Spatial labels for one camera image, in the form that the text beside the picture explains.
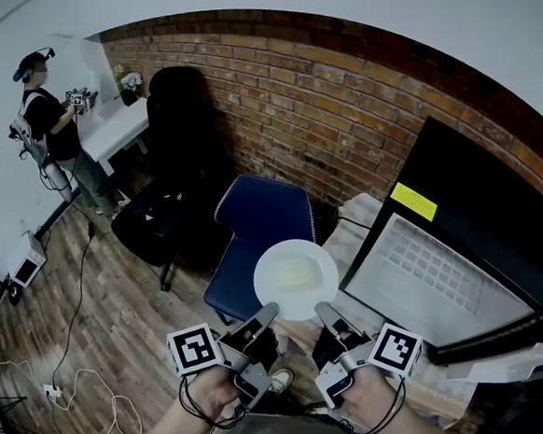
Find person's white shoe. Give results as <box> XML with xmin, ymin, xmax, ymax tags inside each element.
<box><xmin>266</xmin><ymin>367</ymin><xmax>298</xmax><ymax>398</ymax></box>

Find table with beige cloth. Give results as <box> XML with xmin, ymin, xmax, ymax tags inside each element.
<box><xmin>272</xmin><ymin>184</ymin><xmax>485</xmax><ymax>434</ymax></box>

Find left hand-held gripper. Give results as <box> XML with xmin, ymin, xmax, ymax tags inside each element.
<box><xmin>163</xmin><ymin>301</ymin><xmax>289</xmax><ymax>417</ymax></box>

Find white plate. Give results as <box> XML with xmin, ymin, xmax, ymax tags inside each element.
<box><xmin>249</xmin><ymin>235</ymin><xmax>344</xmax><ymax>326</ymax></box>

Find black mini fridge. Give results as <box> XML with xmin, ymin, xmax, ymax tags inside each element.
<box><xmin>326</xmin><ymin>105</ymin><xmax>543</xmax><ymax>397</ymax></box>

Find white floor cable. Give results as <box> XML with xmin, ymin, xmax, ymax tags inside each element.
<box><xmin>0</xmin><ymin>349</ymin><xmax>146</xmax><ymax>434</ymax></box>

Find person's right forearm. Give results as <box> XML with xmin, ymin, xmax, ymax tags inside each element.
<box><xmin>343</xmin><ymin>360</ymin><xmax>454</xmax><ymax>434</ymax></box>

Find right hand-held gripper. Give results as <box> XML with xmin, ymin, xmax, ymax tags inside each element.
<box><xmin>307</xmin><ymin>293</ymin><xmax>429</xmax><ymax>412</ymax></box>

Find black floor cable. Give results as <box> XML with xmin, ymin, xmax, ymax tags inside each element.
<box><xmin>39</xmin><ymin>218</ymin><xmax>111</xmax><ymax>389</ymax></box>

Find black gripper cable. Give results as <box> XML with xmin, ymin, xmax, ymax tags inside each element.
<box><xmin>176</xmin><ymin>371</ymin><xmax>248</xmax><ymax>434</ymax></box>
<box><xmin>334</xmin><ymin>372</ymin><xmax>412</xmax><ymax>434</ymax></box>

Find blue padded chair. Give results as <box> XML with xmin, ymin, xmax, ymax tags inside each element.
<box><xmin>193</xmin><ymin>168</ymin><xmax>324</xmax><ymax>328</ymax></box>

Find white desk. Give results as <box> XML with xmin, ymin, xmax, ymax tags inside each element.
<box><xmin>77</xmin><ymin>95</ymin><xmax>158</xmax><ymax>176</ymax></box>

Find black office chair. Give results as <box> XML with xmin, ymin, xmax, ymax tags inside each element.
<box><xmin>97</xmin><ymin>62</ymin><xmax>242</xmax><ymax>296</ymax></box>

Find person's left forearm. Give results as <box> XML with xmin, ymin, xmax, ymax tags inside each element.
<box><xmin>124</xmin><ymin>366</ymin><xmax>246</xmax><ymax>434</ymax></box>

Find black tripod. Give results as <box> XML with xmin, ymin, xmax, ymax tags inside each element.
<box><xmin>0</xmin><ymin>390</ymin><xmax>49</xmax><ymax>434</ymax></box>

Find thin black cable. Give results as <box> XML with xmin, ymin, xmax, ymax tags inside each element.
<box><xmin>336</xmin><ymin>212</ymin><xmax>373</xmax><ymax>234</ymax></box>

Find potted white flowers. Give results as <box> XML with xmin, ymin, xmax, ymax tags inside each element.
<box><xmin>113</xmin><ymin>62</ymin><xmax>146</xmax><ymax>108</ymax></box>

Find small white box appliance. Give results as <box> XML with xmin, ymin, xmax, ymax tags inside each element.
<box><xmin>4</xmin><ymin>231</ymin><xmax>49</xmax><ymax>291</ymax></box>

